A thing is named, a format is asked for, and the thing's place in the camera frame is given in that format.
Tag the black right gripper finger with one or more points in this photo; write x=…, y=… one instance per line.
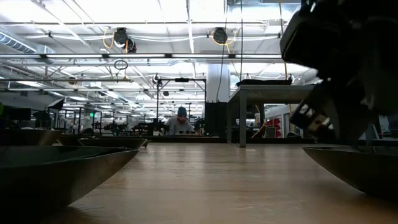
x=314, y=119
x=349, y=124

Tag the black mini plate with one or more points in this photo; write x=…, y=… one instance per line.
x=357, y=168

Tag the black deep square plate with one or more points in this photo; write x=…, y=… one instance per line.
x=278, y=82

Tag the black small square plate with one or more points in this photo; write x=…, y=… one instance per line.
x=112, y=143
x=73, y=140

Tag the black leaf-shaped round plate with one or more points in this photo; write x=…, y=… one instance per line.
x=46, y=174

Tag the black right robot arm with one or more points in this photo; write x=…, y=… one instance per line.
x=373, y=25

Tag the black background robot arm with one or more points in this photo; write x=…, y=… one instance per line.
x=199, y=124
x=149, y=127

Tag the red storage bins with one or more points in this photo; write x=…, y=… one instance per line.
x=273, y=126

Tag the grey metal table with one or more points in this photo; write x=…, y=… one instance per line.
x=273, y=93

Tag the black cabinet panel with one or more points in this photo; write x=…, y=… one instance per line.
x=215, y=119

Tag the person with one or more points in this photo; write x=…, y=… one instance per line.
x=180, y=124

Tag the ceiling light strip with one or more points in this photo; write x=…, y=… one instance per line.
x=186, y=56

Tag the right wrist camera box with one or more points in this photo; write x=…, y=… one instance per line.
x=298, y=37

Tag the black background gantry frame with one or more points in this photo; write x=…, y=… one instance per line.
x=182, y=80

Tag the silver ventilation duct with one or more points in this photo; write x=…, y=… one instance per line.
x=18, y=43

